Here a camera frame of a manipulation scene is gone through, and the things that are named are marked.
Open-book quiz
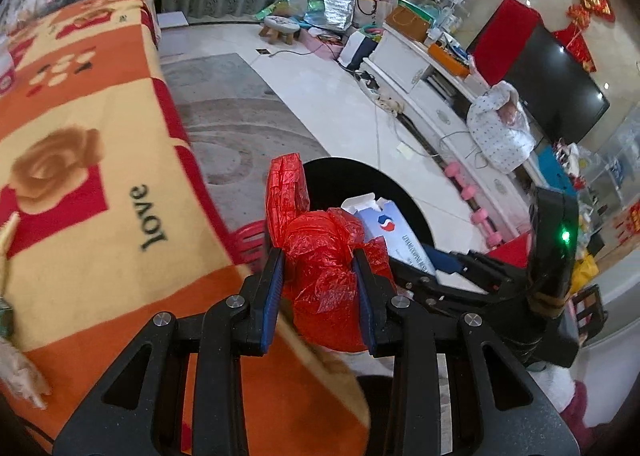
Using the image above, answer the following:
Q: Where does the yellow wrapper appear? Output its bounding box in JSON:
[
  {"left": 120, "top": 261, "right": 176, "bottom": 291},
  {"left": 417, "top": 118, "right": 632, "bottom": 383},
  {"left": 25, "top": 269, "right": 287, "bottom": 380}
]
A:
[{"left": 0, "top": 212, "right": 21, "bottom": 259}]

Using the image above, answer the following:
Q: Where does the silver foil bag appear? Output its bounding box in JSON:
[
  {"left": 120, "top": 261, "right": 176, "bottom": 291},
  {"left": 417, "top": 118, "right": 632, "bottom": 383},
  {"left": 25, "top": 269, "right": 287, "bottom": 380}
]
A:
[{"left": 309, "top": 0, "right": 356, "bottom": 33}]

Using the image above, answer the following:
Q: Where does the red paper bag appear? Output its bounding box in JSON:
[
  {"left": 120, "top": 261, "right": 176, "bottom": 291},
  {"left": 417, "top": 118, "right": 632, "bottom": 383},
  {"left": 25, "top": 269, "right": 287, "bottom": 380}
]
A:
[{"left": 488, "top": 233, "right": 532, "bottom": 268}]

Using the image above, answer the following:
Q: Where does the white blue medicine box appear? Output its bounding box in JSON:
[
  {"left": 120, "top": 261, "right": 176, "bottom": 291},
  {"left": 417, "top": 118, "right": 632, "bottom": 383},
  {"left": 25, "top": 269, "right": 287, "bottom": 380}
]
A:
[{"left": 341, "top": 193, "right": 436, "bottom": 276}]

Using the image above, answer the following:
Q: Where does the pink dumbbell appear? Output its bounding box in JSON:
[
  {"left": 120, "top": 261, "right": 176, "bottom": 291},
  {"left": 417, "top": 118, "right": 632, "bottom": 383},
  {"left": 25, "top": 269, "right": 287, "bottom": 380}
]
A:
[
  {"left": 444, "top": 162, "right": 476, "bottom": 201},
  {"left": 471, "top": 208, "right": 503, "bottom": 249}
]

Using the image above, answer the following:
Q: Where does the white tv cabinet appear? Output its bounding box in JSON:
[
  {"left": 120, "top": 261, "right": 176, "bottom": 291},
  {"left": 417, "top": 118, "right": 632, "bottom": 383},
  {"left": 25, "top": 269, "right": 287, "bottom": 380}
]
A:
[{"left": 362, "top": 26, "right": 548, "bottom": 239}]

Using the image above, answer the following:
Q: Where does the red plastic bag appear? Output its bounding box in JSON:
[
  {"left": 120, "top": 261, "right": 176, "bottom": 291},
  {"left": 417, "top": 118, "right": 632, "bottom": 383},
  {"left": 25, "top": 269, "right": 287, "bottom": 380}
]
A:
[{"left": 265, "top": 153, "right": 393, "bottom": 353}]

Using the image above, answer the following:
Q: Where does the grey floor rug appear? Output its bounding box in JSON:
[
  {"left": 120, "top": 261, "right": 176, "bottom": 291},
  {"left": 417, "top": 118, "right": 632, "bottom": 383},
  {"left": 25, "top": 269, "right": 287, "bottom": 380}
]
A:
[{"left": 162, "top": 54, "right": 328, "bottom": 231}]

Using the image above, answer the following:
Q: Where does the white bottle red label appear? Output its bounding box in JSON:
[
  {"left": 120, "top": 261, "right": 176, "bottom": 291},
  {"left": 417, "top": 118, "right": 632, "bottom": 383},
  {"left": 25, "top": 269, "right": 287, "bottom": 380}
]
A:
[{"left": 0, "top": 34, "right": 15, "bottom": 97}]

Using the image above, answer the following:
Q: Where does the black flat screen television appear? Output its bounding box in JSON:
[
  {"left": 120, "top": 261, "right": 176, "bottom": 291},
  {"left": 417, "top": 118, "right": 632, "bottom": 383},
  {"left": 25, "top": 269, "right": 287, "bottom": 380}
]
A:
[{"left": 504, "top": 24, "right": 610, "bottom": 143}]

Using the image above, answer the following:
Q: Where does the red plastic stool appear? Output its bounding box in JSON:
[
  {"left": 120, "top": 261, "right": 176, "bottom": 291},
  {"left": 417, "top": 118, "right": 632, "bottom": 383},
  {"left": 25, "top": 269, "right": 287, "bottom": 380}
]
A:
[{"left": 231, "top": 220, "right": 266, "bottom": 273}]

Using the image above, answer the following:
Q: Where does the black round trash bin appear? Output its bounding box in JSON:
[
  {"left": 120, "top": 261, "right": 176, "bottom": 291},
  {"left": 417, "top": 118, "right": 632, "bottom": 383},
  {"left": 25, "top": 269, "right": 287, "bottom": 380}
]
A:
[{"left": 301, "top": 155, "right": 435, "bottom": 252}]

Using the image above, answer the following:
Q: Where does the orange tray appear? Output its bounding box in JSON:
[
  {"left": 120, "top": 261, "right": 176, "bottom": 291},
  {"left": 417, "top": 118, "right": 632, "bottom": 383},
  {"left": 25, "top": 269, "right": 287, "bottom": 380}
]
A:
[{"left": 427, "top": 43, "right": 470, "bottom": 78}]

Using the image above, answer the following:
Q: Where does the red cloth on television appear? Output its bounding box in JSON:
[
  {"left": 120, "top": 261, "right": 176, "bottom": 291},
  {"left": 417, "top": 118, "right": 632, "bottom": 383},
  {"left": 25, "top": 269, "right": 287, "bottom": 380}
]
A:
[{"left": 466, "top": 0, "right": 544, "bottom": 85}]

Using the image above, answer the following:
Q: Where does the brown handbag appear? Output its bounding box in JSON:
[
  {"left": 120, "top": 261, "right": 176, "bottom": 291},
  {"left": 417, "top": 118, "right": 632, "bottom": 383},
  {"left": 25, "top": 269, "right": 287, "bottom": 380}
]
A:
[{"left": 385, "top": 5, "right": 431, "bottom": 42}]

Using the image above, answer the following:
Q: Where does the orange red patterned blanket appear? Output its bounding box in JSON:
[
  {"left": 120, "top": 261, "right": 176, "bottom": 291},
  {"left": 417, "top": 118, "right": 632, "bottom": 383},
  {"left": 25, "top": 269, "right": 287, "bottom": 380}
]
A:
[{"left": 0, "top": 0, "right": 371, "bottom": 456}]

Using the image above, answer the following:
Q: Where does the white gloved right hand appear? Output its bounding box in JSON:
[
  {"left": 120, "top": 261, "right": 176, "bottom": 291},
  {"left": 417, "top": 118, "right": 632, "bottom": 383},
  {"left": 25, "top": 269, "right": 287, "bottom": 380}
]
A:
[{"left": 528, "top": 362, "right": 576, "bottom": 413}]

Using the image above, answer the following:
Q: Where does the small wooden stool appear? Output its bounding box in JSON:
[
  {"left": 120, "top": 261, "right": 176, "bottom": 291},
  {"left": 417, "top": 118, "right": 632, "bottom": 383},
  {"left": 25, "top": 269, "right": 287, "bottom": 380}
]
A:
[{"left": 259, "top": 16, "right": 300, "bottom": 45}]

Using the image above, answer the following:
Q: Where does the white dotted baby blanket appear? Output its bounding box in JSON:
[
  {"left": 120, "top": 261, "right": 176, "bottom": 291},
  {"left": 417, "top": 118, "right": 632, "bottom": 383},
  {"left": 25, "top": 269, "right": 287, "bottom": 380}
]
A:
[{"left": 466, "top": 81, "right": 536, "bottom": 174}]

